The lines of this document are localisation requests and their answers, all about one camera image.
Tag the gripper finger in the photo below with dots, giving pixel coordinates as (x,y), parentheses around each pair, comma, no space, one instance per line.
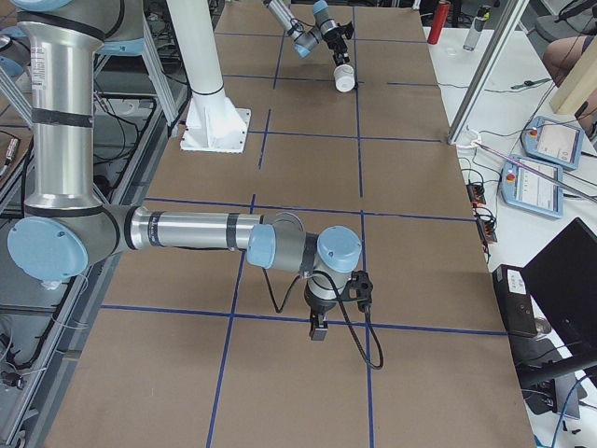
(341,58)

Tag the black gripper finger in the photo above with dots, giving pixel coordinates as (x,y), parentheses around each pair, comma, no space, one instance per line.
(318,328)

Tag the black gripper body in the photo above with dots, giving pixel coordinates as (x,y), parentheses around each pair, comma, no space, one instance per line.
(318,305)
(337,47)

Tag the white smiley face mug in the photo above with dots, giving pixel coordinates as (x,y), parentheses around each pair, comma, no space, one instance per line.
(344,78)

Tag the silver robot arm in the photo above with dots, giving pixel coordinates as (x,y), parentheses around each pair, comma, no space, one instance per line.
(66,228)
(307,37)

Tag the red bottle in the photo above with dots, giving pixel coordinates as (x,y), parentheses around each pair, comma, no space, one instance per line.
(439,19)

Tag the grey water bottle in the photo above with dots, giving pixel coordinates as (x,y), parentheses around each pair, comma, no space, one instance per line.
(476,28)

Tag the orange black power strip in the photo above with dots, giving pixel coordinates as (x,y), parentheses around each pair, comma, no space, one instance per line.
(485,219)

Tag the black box device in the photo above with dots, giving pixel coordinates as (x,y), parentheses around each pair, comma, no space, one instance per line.
(514,301)

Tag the near teach pendant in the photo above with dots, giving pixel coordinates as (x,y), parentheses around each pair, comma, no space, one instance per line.
(527,191)

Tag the teach pendant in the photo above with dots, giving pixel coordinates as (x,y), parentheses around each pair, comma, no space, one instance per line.
(553,141)
(527,191)

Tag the far teach pendant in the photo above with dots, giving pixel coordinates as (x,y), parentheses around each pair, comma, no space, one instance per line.
(553,141)

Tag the black laptop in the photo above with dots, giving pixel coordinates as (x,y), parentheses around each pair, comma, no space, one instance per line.
(562,280)

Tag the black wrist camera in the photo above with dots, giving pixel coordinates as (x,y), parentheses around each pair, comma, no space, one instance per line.
(358,289)
(346,30)

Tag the aluminium frame post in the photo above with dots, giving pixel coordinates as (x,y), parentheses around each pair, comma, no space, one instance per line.
(503,30)

